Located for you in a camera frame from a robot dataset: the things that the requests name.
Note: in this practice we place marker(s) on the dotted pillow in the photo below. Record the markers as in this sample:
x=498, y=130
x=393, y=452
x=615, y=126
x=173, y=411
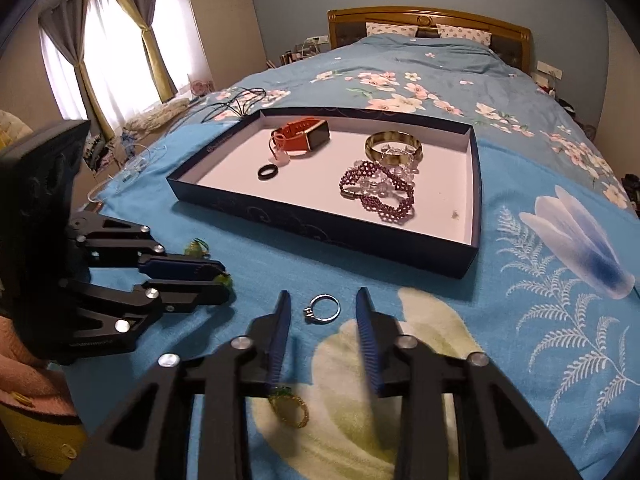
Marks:
x=390, y=29
x=465, y=34

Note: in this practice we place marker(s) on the white sheer curtain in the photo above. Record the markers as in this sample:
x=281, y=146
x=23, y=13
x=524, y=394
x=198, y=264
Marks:
x=120, y=70

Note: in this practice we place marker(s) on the light clothes pile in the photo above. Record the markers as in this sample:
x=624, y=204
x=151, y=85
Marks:
x=157, y=112

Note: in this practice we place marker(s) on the yellow and grey curtain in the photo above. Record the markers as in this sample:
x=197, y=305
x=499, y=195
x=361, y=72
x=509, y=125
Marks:
x=145, y=25

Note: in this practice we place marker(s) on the dark clothes pile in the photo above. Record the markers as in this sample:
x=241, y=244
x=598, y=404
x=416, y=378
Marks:
x=631, y=187

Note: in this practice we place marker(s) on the wooden bed headboard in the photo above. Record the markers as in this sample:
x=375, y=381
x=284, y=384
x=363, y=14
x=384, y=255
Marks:
x=425, y=16

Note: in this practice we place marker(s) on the person's left forearm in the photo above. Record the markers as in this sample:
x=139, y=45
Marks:
x=25, y=375

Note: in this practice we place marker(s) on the blue floral duvet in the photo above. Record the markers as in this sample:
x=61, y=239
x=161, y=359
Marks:
x=450, y=70

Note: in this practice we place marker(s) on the gold bangle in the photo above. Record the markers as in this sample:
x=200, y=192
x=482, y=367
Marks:
x=372, y=146

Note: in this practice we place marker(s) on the red and white box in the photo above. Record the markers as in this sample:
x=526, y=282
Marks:
x=545, y=85

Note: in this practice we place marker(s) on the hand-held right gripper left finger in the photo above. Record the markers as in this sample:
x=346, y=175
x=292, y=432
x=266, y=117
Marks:
x=281, y=350

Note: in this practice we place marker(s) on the navy shallow box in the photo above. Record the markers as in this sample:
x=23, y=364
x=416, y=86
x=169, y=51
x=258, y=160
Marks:
x=310, y=180

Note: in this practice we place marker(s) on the bedside bottles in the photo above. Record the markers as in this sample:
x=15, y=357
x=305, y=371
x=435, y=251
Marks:
x=295, y=55

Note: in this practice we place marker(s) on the person's yellow clothing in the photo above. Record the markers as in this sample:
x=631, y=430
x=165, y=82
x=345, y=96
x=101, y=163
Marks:
x=40, y=445

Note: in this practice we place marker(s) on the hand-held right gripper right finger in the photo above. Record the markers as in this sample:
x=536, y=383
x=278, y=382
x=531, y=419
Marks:
x=370, y=350

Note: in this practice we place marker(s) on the dark nightstand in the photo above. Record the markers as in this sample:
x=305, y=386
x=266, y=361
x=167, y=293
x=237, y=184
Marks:
x=575, y=115

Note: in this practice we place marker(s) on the small pink fan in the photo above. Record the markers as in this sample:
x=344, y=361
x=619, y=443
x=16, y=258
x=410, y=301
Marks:
x=201, y=86

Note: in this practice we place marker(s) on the white wall socket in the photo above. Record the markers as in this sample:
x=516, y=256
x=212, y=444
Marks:
x=549, y=70
x=317, y=40

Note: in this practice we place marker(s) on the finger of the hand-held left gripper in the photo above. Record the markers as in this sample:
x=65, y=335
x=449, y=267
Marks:
x=195, y=296
x=185, y=269

